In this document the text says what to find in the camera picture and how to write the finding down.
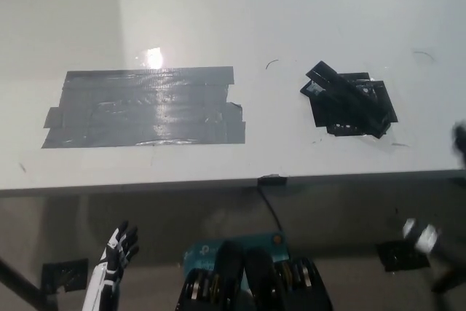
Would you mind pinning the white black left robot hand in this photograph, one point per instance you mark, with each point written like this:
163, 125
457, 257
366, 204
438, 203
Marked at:
120, 245

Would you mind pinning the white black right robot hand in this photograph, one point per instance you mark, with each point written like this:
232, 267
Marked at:
424, 238

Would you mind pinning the black stapler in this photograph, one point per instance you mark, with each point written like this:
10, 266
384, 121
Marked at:
346, 89

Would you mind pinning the black desk leg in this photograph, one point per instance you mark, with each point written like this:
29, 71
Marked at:
25, 282

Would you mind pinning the black robot body blocks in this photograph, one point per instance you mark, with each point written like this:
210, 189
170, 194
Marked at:
262, 282

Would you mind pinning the black tape patch on desk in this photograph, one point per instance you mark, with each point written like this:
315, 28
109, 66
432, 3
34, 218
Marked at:
335, 118

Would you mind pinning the teal router box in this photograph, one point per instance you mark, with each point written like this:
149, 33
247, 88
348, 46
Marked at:
255, 241

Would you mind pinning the gray duct tape patch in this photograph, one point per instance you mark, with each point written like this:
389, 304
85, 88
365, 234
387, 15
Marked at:
145, 107

